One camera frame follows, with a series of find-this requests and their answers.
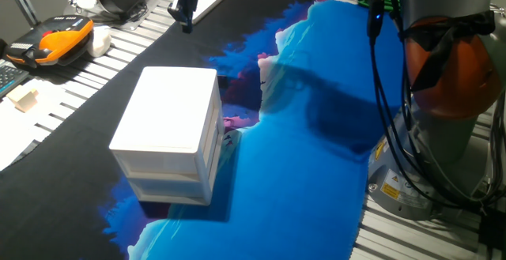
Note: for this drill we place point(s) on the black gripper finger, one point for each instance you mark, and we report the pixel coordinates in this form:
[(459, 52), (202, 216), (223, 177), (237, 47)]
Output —
[(189, 15), (176, 11)]

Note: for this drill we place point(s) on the silver orange robot arm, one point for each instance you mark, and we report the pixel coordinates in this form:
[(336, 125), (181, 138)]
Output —
[(446, 141)]

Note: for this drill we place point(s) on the white lumpy object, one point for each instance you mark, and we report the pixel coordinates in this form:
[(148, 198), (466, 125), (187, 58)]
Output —
[(99, 42)]

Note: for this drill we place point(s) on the orange black teach pendant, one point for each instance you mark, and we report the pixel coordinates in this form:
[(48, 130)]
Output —
[(59, 40)]

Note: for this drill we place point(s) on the aluminium profile bar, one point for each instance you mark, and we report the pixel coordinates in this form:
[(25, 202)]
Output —
[(20, 0)]

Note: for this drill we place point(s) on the pale wooden block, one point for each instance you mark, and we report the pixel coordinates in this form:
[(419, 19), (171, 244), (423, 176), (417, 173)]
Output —
[(23, 99)]

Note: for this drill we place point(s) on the black computer keyboard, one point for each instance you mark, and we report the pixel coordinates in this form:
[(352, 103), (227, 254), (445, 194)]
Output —
[(10, 77)]

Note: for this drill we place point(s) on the blue black printed cloth mat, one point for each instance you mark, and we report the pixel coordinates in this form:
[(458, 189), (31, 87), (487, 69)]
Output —
[(308, 173)]

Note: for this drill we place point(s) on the grey reel base plate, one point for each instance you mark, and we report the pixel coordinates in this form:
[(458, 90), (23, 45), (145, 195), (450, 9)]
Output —
[(130, 21)]

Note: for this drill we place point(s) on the white drawer cabinet frame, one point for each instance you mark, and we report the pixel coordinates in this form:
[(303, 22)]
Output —
[(170, 114)]

